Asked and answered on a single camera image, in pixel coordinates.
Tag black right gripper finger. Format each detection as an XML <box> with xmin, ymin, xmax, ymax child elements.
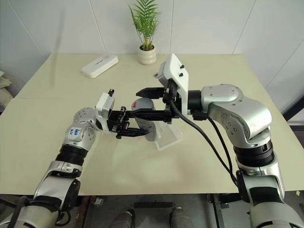
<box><xmin>135</xmin><ymin>87</ymin><xmax>165</xmax><ymax>100</ymax></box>
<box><xmin>129</xmin><ymin>108</ymin><xmax>167</xmax><ymax>121</ymax></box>

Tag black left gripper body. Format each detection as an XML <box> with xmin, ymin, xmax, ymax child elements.
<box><xmin>106</xmin><ymin>107</ymin><xmax>131</xmax><ymax>133</ymax></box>

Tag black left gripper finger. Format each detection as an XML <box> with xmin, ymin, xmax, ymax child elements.
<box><xmin>121</xmin><ymin>106</ymin><xmax>133</xmax><ymax>120</ymax></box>
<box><xmin>115</xmin><ymin>127</ymin><xmax>153</xmax><ymax>140</ymax></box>

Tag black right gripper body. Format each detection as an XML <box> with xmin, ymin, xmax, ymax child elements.
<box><xmin>162</xmin><ymin>79</ymin><xmax>188</xmax><ymax>124</ymax></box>

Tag grey tube with red band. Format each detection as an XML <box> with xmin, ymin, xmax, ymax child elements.
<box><xmin>134</xmin><ymin>117</ymin><xmax>158</xmax><ymax>143</ymax></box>

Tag clear plastic tray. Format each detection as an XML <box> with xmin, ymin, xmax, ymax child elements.
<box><xmin>155</xmin><ymin>122</ymin><xmax>184</xmax><ymax>151</ymax></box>

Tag green plant in cream pot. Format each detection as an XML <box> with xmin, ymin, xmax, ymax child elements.
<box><xmin>128</xmin><ymin>0</ymin><xmax>162</xmax><ymax>66</ymax></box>

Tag white rectangular case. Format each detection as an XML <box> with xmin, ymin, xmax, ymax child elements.
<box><xmin>80</xmin><ymin>55</ymin><xmax>119</xmax><ymax>78</ymax></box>

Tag dark rounded shape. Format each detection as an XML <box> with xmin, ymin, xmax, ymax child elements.
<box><xmin>169</xmin><ymin>207</ymin><xmax>194</xmax><ymax>228</ymax></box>
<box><xmin>112</xmin><ymin>209</ymin><xmax>136</xmax><ymax>228</ymax></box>

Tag beige crumpled bags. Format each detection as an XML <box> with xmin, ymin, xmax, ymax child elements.
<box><xmin>0</xmin><ymin>70</ymin><xmax>13</xmax><ymax>109</ymax></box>

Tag black metal stand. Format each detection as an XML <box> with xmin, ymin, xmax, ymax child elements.
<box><xmin>282</xmin><ymin>101</ymin><xmax>304</xmax><ymax>131</ymax></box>

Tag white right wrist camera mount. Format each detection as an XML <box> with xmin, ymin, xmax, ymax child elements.
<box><xmin>157</xmin><ymin>53</ymin><xmax>190</xmax><ymax>115</ymax></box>

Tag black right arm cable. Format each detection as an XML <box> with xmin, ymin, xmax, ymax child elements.
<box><xmin>192</xmin><ymin>114</ymin><xmax>236</xmax><ymax>174</ymax></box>
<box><xmin>169</xmin><ymin>94</ymin><xmax>239</xmax><ymax>188</ymax></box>

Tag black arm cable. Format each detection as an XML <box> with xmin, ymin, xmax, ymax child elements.
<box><xmin>192</xmin><ymin>114</ymin><xmax>236</xmax><ymax>174</ymax></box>
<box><xmin>10</xmin><ymin>196</ymin><xmax>68</xmax><ymax>227</ymax></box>
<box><xmin>169</xmin><ymin>94</ymin><xmax>239</xmax><ymax>188</ymax></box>

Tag black metal table frame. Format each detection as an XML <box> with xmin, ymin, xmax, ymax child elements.
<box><xmin>77</xmin><ymin>194</ymin><xmax>251</xmax><ymax>228</ymax></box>

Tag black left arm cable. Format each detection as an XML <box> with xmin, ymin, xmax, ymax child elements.
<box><xmin>10</xmin><ymin>196</ymin><xmax>68</xmax><ymax>227</ymax></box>

